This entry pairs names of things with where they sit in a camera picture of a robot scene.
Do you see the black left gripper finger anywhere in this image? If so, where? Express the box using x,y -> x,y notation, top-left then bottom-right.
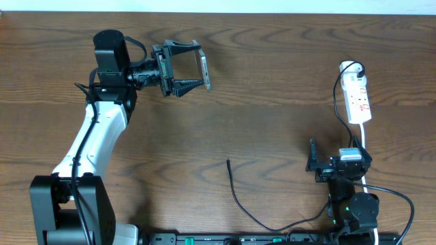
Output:
172,80 -> 204,98
163,39 -> 201,56

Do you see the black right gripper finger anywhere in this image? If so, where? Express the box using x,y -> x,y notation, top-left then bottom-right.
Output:
305,138 -> 320,172
352,136 -> 372,163

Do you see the black phone charging cable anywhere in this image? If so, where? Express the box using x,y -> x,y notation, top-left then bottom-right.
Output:
226,158 -> 330,233

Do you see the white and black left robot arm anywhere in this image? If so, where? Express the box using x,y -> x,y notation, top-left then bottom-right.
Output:
29,29 -> 211,244

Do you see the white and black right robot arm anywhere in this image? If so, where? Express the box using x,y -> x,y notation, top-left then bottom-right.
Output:
305,137 -> 380,244

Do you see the white power strip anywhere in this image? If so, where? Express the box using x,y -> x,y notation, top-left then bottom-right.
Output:
339,61 -> 372,125

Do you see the white power strip cord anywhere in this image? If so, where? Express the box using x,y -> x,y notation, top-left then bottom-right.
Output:
359,122 -> 379,245

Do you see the black left camera cable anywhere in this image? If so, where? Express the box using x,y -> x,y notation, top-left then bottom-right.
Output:
70,35 -> 148,245

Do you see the black camera cable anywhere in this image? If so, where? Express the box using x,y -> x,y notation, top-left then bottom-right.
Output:
340,173 -> 416,245
70,35 -> 148,245

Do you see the black right camera cable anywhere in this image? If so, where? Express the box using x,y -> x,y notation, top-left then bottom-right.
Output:
340,173 -> 416,245

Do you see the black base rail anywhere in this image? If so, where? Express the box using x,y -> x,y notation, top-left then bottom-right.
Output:
139,232 -> 403,245

